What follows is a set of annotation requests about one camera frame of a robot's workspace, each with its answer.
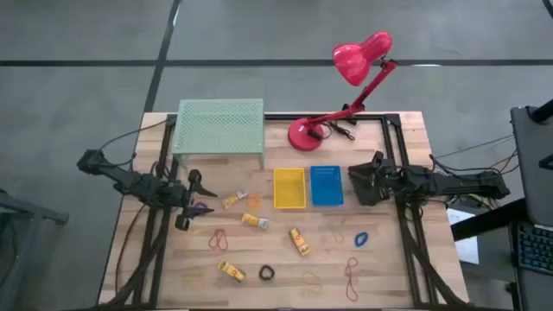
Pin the red desk lamp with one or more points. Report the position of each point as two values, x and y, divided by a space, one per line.
306 136

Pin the yellow plastic basket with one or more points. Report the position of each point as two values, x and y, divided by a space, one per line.
289 188

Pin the tan rubber band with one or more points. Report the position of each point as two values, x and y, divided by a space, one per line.
336 235
303 285

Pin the black aluminium rig frame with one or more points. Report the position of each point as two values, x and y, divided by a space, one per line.
281 116

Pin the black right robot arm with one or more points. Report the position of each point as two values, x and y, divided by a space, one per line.
458 181

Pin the orange coil wristband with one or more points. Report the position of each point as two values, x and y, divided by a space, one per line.
248 200

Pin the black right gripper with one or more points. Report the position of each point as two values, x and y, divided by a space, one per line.
384 177

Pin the blue coil wristband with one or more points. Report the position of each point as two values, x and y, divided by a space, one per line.
357 241

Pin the backlit keyboard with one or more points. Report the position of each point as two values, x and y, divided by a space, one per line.
535 248

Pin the purple coil wristband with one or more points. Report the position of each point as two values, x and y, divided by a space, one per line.
201 204

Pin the clear-ended yellow crayon pack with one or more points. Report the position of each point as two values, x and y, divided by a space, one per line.
252 220
231 201

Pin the blue plastic basket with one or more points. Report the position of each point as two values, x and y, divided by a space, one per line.
326 185

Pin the yellow crayon box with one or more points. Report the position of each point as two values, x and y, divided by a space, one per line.
299 242
231 271

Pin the green perforated metal shelf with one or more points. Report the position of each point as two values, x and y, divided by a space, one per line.
218 125

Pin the black coil wristband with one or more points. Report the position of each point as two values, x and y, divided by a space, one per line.
261 273

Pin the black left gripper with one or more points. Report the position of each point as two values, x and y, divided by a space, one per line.
183 196

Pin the white paper sheet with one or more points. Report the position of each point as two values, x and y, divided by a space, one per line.
468 250

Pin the long thin red rubber band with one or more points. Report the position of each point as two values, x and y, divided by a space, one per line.
349 283

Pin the grey metal table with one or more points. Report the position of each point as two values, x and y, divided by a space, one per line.
26 213

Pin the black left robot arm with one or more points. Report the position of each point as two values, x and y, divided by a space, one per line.
129 179

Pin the black stand pole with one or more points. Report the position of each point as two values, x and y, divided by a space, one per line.
542 113

